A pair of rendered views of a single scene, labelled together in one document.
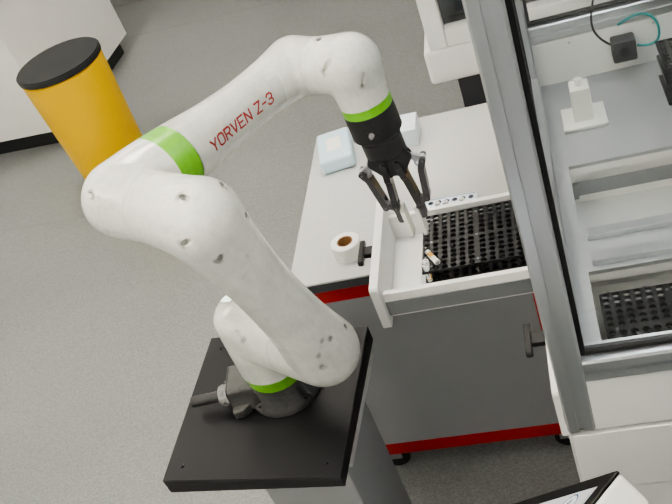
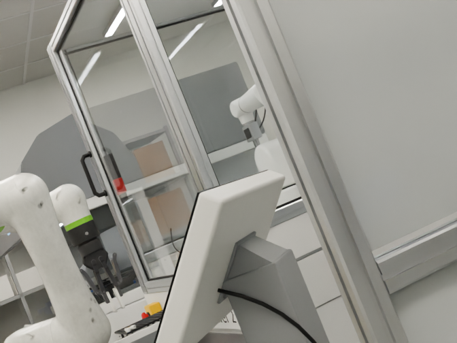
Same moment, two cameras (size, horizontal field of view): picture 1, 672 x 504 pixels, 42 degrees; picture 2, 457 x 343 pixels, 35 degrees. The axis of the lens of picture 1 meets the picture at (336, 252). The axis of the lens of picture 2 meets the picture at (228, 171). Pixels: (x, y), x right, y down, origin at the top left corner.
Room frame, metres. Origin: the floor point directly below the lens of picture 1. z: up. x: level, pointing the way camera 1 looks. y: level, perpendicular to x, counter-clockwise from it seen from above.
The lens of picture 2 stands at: (-0.66, 1.09, 1.17)
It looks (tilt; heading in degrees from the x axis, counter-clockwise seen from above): 2 degrees up; 316
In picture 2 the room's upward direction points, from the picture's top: 22 degrees counter-clockwise
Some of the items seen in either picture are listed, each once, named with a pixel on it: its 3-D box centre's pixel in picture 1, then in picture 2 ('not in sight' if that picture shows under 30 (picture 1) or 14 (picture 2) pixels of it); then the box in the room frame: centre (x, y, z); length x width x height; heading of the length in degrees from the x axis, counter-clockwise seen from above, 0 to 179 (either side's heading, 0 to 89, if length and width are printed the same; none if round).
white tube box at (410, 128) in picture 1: (395, 133); not in sight; (2.03, -0.27, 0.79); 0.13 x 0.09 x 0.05; 70
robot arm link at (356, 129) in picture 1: (373, 119); (83, 234); (1.37, -0.15, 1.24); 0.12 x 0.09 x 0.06; 159
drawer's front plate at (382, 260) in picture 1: (384, 261); not in sight; (1.44, -0.08, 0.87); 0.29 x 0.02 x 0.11; 160
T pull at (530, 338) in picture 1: (535, 339); not in sight; (1.04, -0.26, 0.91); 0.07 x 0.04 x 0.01; 160
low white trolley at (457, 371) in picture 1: (447, 292); not in sight; (1.82, -0.24, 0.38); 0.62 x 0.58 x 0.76; 160
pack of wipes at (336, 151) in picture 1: (335, 150); not in sight; (2.08, -0.11, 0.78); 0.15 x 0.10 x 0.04; 171
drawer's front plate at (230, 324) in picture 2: (554, 349); (219, 309); (1.03, -0.28, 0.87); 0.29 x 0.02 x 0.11; 160
